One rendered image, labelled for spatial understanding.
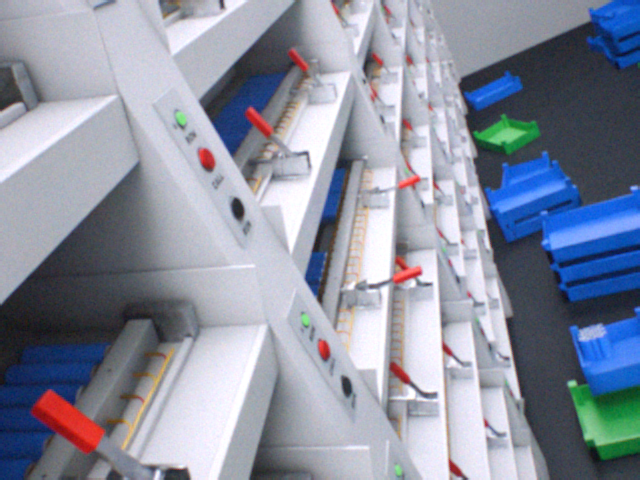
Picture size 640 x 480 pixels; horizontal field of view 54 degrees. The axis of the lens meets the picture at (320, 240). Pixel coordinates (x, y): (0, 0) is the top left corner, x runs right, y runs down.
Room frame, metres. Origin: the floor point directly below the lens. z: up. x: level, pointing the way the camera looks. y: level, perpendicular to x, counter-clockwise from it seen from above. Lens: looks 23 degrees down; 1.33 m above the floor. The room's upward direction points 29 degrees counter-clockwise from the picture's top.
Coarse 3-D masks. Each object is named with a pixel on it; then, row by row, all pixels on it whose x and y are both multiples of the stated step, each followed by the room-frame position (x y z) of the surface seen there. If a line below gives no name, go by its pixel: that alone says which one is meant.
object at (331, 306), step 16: (352, 176) 1.00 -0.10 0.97; (368, 176) 1.02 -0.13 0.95; (352, 192) 0.94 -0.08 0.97; (352, 208) 0.88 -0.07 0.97; (352, 224) 0.84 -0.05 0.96; (352, 240) 0.82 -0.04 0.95; (336, 256) 0.76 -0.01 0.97; (352, 256) 0.77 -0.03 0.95; (336, 272) 0.72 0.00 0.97; (352, 272) 0.73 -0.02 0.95; (336, 288) 0.68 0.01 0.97; (336, 304) 0.65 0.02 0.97; (336, 320) 0.63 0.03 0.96; (352, 320) 0.63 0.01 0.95
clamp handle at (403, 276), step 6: (408, 270) 0.65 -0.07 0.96; (414, 270) 0.65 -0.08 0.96; (420, 270) 0.64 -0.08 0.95; (396, 276) 0.66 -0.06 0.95; (402, 276) 0.65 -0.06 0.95; (408, 276) 0.65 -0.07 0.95; (414, 276) 0.65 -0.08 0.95; (366, 282) 0.67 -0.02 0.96; (378, 282) 0.67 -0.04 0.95; (384, 282) 0.66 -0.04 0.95; (390, 282) 0.66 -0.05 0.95; (396, 282) 0.65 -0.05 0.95; (366, 288) 0.67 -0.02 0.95; (372, 288) 0.67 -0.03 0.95; (378, 288) 0.66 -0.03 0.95
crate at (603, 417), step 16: (576, 400) 1.24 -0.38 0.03; (592, 400) 1.24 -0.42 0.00; (608, 400) 1.22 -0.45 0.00; (624, 400) 1.19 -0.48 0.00; (592, 416) 1.20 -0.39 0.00; (608, 416) 1.17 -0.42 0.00; (624, 416) 1.15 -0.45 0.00; (592, 432) 1.15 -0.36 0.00; (608, 432) 1.13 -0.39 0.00; (624, 432) 1.11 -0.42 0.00; (592, 448) 1.08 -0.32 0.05; (608, 448) 1.06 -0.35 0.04; (624, 448) 1.05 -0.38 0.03
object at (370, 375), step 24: (360, 144) 1.08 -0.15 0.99; (384, 144) 1.06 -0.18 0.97; (336, 168) 1.10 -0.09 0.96; (384, 168) 1.06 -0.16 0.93; (384, 216) 0.88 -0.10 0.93; (336, 240) 0.85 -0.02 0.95; (360, 240) 0.83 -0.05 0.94; (384, 240) 0.81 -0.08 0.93; (384, 264) 0.75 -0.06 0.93; (384, 288) 0.70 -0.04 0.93; (360, 312) 0.66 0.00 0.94; (384, 312) 0.65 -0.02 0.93; (360, 336) 0.61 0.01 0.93; (384, 336) 0.60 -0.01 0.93; (360, 360) 0.57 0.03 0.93; (384, 360) 0.57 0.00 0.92; (384, 384) 0.55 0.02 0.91; (384, 408) 0.53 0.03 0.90
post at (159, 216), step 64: (0, 0) 0.42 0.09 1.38; (64, 0) 0.42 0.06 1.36; (128, 0) 0.49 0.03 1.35; (128, 64) 0.44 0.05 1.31; (128, 192) 0.42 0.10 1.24; (192, 192) 0.42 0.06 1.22; (64, 256) 0.45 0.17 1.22; (128, 256) 0.43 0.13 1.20; (192, 256) 0.42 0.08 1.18; (256, 256) 0.45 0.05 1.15; (320, 320) 0.48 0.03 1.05; (320, 384) 0.43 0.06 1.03; (384, 448) 0.46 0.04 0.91
